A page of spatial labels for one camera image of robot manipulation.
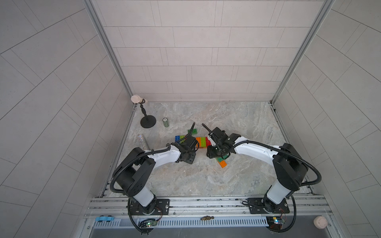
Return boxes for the long orange lego brick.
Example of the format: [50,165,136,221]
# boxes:
[196,137,201,147]

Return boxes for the brass fitting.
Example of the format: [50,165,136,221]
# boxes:
[200,216,214,221]

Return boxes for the left metal corner post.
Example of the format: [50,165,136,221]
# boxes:
[83,0,133,96]

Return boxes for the left circuit board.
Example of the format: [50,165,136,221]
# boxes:
[139,219,158,229]

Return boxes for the circuit board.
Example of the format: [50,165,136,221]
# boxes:
[266,216,286,231]
[139,219,158,229]

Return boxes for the red lego brick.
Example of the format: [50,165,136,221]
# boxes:
[205,137,211,147]

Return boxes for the light blue clip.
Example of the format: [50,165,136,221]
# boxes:
[95,216,115,222]

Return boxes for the metal corner frame post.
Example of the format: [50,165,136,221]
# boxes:
[270,0,335,106]

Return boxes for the right circuit board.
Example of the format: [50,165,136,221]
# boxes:
[266,216,286,231]

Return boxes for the green camouflage can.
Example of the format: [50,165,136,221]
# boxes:
[162,118,169,128]

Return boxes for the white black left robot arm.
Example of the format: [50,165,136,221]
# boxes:
[109,136,199,208]

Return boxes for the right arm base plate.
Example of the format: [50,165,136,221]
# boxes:
[242,198,290,214]

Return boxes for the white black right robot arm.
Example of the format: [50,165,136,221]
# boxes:
[202,124,322,212]

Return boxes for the glitter silver microphone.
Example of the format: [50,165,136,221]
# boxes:
[137,134,149,151]

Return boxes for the beige round knob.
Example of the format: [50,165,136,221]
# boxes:
[313,216,328,230]

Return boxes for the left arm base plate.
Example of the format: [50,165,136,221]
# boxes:
[127,198,170,216]

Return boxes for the black microphone stand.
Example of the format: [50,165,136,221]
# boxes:
[131,95,156,129]

